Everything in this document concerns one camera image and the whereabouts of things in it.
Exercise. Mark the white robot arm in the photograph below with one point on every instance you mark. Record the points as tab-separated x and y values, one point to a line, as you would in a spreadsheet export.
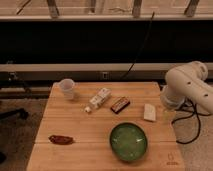
187	82

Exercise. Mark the dark red pepper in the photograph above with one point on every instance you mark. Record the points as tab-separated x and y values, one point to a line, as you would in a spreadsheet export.
61	140

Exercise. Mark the white rectangular block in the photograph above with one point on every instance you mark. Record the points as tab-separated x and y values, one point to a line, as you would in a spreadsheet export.
149	112

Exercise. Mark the clear plastic measuring cup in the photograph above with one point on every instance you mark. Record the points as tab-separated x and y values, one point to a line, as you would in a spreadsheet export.
66	86

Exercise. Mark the brown snack bar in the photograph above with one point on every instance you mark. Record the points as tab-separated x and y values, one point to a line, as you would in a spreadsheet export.
120	104

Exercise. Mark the green ceramic bowl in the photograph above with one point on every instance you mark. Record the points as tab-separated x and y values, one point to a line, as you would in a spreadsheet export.
128	142

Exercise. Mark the black chair base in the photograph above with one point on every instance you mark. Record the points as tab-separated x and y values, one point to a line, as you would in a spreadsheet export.
22	113

